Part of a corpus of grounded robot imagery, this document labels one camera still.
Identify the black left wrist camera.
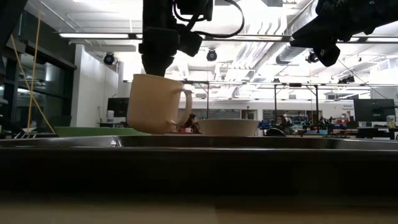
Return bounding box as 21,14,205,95
175,0,215,19

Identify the black computer monitor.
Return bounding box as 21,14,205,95
353,98,396,123
107,97,130,118

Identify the green plate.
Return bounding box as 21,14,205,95
55,126,152,137

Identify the ceiling light strip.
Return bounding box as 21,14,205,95
58,32,398,44

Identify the black chair back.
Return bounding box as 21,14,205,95
266,127,286,137

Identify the pale orange ribbed mug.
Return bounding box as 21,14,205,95
127,73,193,135

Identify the white ceramic bowl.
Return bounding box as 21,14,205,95
197,118,260,137

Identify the black left camera cable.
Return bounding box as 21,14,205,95
172,0,246,40

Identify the black track light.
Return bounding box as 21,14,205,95
337,74,356,85

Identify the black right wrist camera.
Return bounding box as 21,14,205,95
317,0,371,18

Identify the yellow extension cord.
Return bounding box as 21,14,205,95
27,11,42,133
10,33,56,134

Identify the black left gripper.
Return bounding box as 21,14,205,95
139,0,203,77

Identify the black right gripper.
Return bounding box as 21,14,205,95
290,12,374,68

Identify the dark brown serving tray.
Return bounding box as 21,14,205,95
0,135,398,195

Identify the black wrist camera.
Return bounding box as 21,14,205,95
175,0,215,19
317,0,371,18

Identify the black background frame rig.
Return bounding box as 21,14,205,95
273,82,320,124
180,80,211,121

